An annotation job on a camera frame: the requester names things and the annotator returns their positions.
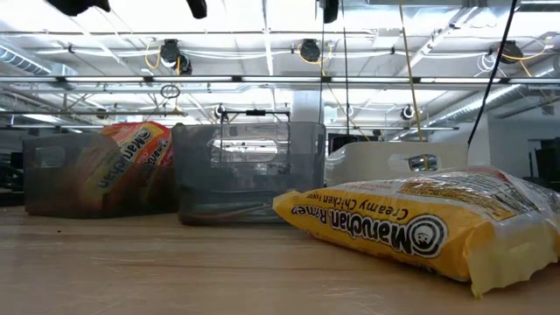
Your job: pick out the orange ramen packet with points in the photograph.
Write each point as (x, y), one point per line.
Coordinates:
(127, 153)

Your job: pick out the yellow ramen packet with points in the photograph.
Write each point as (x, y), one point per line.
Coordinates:
(415, 232)

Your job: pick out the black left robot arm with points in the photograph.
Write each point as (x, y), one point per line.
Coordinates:
(74, 5)

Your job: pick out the black metal stand bar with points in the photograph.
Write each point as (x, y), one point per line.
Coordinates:
(256, 112)

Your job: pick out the grey translucent bin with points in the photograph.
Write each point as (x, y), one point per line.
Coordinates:
(57, 184)
(249, 192)

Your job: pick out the black monitor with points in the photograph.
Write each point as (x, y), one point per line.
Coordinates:
(547, 164)

